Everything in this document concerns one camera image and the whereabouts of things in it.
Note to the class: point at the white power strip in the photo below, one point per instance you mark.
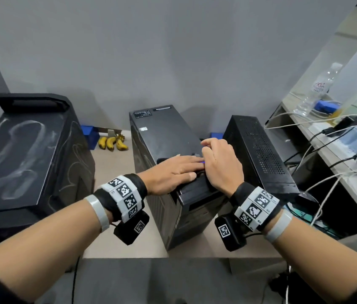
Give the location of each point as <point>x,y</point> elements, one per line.
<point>330,136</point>

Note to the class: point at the grey cleaning cloth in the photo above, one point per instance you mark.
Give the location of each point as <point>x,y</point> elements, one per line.
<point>202,162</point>

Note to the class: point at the slim black vented computer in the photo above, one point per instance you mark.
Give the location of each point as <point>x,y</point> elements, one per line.
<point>257,148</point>

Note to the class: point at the person's right hand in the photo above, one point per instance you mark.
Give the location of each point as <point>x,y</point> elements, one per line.
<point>224,167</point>

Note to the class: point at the clear bottle red label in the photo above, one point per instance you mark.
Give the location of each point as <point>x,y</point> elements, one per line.
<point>319,88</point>

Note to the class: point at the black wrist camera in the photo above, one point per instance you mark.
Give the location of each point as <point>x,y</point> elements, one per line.
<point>229,232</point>
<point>131,227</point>

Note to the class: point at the teal packet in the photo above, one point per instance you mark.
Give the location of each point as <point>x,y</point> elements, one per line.
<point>314,221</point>

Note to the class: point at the light blue charger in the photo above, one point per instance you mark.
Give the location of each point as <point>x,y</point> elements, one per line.
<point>349,142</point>

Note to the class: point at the black Lenovo tower case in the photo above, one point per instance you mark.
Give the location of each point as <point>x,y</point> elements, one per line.
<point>165,136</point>

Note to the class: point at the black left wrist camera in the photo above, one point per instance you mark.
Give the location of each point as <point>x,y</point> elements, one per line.
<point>131,227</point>

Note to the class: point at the person's right forearm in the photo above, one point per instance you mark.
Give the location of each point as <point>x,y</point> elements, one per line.
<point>318,262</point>

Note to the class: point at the small blue gadget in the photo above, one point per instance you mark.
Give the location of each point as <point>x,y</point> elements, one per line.
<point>325,106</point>

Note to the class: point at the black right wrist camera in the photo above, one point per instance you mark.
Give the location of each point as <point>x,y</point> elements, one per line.
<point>229,232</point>

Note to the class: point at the person's left forearm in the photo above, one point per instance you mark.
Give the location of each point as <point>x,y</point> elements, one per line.
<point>48,246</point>

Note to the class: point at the grey metal stand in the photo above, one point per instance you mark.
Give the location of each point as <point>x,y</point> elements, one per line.
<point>112,132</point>

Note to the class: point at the yellow banana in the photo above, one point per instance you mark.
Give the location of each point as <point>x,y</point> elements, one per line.
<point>121,144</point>
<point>111,144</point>
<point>102,143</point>

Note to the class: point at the small blue plastic box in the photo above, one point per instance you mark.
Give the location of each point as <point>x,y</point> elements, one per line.
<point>90,137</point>

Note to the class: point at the black device with blue light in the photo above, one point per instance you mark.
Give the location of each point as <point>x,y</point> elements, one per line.
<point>23,161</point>

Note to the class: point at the person's left hand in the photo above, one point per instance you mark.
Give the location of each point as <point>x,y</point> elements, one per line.
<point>172,174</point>

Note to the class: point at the blue rectangular box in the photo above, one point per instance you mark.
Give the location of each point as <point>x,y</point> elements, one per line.
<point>217,136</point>

